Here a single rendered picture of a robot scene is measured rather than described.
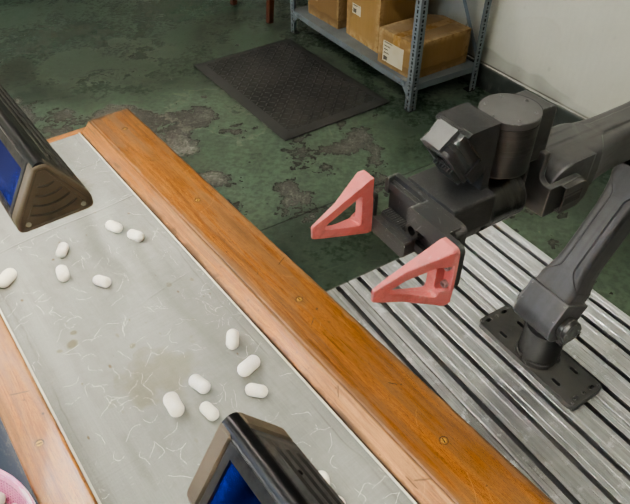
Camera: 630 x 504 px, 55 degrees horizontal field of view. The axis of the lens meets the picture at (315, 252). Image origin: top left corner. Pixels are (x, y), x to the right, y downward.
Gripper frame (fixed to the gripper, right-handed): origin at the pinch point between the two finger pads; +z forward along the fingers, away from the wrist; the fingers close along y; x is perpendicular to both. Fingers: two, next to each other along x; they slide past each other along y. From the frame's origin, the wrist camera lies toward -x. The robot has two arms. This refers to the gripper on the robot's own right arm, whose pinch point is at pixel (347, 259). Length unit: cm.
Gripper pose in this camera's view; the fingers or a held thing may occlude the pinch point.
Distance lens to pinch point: 54.9
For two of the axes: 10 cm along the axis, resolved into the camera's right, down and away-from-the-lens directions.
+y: 5.3, 5.7, -6.2
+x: 0.1, 7.3, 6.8
